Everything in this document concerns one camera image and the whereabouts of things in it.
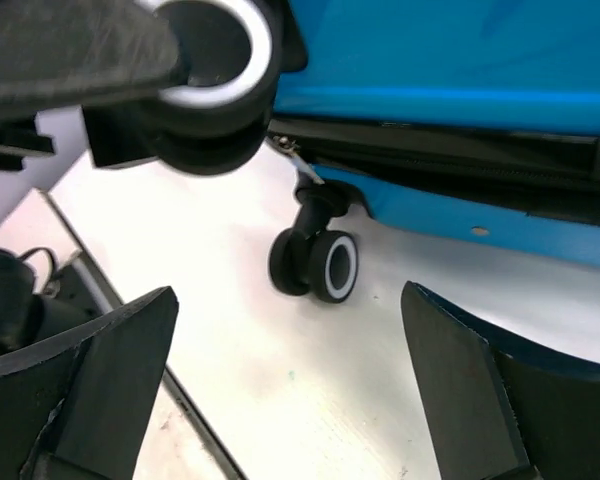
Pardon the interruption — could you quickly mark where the blue hard-shell suitcase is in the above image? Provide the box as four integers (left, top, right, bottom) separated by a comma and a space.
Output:
140, 1, 600, 303

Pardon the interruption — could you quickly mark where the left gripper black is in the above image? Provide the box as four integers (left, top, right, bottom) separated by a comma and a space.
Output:
0, 0, 186, 172

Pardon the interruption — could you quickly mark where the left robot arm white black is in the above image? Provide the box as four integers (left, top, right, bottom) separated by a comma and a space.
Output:
0, 1, 184, 355

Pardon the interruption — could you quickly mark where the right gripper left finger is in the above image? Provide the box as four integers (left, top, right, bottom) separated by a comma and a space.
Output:
0, 287, 178, 479

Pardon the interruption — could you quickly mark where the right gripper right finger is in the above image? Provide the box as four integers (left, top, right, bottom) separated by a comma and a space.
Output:
401, 282, 600, 479

